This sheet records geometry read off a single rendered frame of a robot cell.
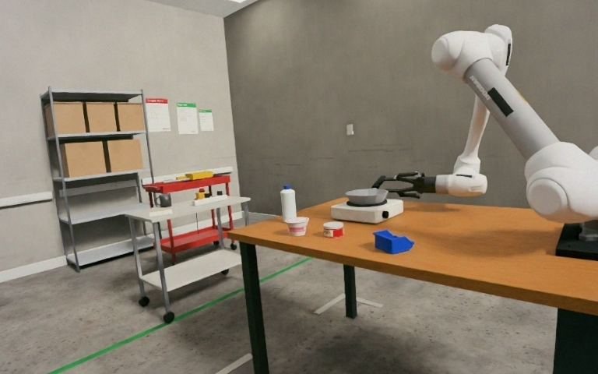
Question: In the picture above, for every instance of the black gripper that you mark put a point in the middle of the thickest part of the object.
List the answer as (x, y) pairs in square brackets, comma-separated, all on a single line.
[(418, 184)]

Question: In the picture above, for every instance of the grey frying pan with black handle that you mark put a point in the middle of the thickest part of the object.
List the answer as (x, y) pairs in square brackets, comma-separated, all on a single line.
[(368, 196)]

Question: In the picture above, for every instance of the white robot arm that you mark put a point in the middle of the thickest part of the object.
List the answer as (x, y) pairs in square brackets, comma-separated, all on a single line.
[(562, 180)]

